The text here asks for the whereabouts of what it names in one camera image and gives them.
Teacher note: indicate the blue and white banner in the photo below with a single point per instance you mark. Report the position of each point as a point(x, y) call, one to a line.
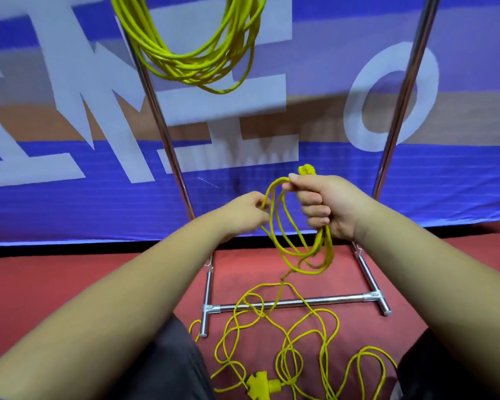
point(441, 179)

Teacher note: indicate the person's right forearm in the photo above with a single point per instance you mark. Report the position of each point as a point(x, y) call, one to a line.
point(437, 287)

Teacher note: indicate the person's left thumb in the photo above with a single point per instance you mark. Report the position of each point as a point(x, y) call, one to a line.
point(260, 198)

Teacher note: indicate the person's left hand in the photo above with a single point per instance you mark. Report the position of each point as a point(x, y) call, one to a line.
point(241, 214)

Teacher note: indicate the person's right thumb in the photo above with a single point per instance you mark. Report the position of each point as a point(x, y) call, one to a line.
point(300, 182)

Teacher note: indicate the person's right middle finger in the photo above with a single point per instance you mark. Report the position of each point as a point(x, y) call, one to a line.
point(316, 211)

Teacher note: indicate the person's right hand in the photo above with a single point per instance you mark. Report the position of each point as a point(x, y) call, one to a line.
point(341, 208)

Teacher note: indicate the person's left forearm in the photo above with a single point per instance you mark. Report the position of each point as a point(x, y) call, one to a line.
point(108, 312)

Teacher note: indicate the chrome metal rack frame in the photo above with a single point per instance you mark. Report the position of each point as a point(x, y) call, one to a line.
point(291, 303)

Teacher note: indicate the person's dark trousers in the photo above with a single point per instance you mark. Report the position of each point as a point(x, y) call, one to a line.
point(171, 370)

